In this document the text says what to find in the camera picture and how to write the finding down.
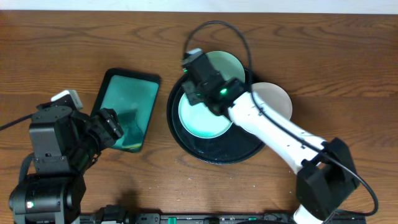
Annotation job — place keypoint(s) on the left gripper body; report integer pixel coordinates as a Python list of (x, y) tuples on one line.
[(109, 123)]

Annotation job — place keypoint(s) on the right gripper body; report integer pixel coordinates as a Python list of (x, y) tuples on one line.
[(193, 86)]

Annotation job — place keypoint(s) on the green scrubbing sponge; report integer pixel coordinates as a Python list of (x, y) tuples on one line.
[(133, 134)]

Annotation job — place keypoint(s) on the mint plate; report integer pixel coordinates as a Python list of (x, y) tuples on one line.
[(227, 64), (199, 121)]

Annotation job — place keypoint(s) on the white plate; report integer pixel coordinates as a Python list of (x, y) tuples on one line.
[(276, 97)]

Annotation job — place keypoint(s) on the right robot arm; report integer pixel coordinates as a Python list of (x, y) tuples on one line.
[(325, 171)]

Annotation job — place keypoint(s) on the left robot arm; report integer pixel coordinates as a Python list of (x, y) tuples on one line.
[(66, 143)]

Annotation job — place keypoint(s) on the black round tray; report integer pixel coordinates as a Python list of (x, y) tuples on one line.
[(233, 146)]

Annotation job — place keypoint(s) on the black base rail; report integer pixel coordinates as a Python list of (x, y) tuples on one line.
[(116, 214)]

